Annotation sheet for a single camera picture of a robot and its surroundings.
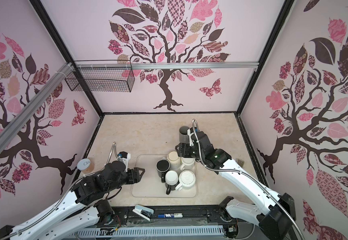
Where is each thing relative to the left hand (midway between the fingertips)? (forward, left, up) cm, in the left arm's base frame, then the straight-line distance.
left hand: (140, 174), depth 73 cm
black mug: (+7, -11, -6) cm, 14 cm away
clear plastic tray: (-1, -4, -14) cm, 14 cm away
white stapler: (-15, -2, -13) cm, 19 cm away
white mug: (+9, -25, -7) cm, 28 cm away
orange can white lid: (+9, +35, -10) cm, 38 cm away
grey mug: (+27, -23, -5) cm, 36 cm away
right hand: (+12, -21, +7) cm, 25 cm away
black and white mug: (-2, -16, -5) cm, 17 cm away
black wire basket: (+80, +44, +2) cm, 91 cm away
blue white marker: (-16, -16, -13) cm, 26 cm away
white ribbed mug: (0, -24, -6) cm, 25 cm away
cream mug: (+10, -18, -5) cm, 21 cm away
